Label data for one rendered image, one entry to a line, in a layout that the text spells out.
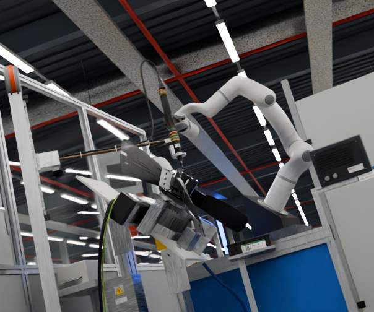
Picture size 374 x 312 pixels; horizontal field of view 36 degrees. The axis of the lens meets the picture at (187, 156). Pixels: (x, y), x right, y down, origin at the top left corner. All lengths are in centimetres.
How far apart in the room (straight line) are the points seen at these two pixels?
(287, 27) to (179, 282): 921
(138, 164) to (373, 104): 239
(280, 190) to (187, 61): 838
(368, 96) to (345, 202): 82
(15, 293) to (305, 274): 139
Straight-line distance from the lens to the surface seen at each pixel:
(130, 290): 259
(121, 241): 271
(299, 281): 297
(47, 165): 272
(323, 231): 293
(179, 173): 264
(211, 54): 1144
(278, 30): 1141
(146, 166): 259
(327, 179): 292
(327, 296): 295
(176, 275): 258
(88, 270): 275
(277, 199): 328
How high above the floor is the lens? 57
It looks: 16 degrees up
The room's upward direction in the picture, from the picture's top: 15 degrees counter-clockwise
